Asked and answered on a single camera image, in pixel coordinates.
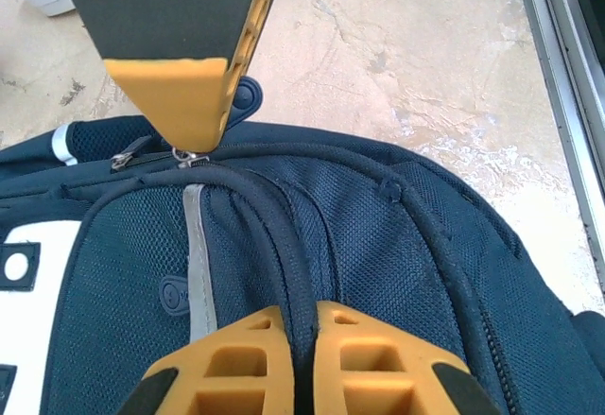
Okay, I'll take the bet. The aluminium table frame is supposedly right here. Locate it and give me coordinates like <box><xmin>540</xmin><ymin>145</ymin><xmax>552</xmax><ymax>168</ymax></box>
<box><xmin>514</xmin><ymin>0</ymin><xmax>605</xmax><ymax>303</ymax></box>

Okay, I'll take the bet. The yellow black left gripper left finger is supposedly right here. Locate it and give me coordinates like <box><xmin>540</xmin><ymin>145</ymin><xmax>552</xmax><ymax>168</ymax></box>
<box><xmin>122</xmin><ymin>304</ymin><xmax>297</xmax><ymax>415</ymax></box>

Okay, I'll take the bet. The navy blue student backpack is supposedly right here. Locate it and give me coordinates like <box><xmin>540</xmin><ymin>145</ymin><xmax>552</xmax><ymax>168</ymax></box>
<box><xmin>0</xmin><ymin>77</ymin><xmax>605</xmax><ymax>415</ymax></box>

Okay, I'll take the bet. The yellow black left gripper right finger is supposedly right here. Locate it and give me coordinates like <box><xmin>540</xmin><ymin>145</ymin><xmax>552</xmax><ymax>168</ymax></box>
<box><xmin>311</xmin><ymin>299</ymin><xmax>502</xmax><ymax>415</ymax></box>

